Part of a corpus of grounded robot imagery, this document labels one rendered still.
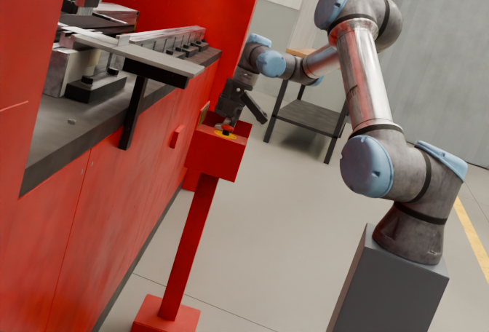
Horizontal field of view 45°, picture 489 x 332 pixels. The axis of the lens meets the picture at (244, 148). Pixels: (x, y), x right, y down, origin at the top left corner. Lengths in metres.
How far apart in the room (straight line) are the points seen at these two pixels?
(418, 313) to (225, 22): 2.47
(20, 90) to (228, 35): 3.05
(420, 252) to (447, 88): 7.50
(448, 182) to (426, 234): 0.12
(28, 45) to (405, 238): 0.98
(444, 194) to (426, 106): 7.47
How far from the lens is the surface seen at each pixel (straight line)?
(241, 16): 3.48
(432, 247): 1.33
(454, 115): 8.79
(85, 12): 1.39
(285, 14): 8.84
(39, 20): 0.47
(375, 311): 1.32
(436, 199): 1.28
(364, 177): 1.18
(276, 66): 1.73
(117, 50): 1.28
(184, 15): 3.52
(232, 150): 1.76
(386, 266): 1.28
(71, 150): 1.03
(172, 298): 2.03
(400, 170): 1.19
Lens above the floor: 1.17
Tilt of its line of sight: 13 degrees down
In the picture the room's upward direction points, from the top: 18 degrees clockwise
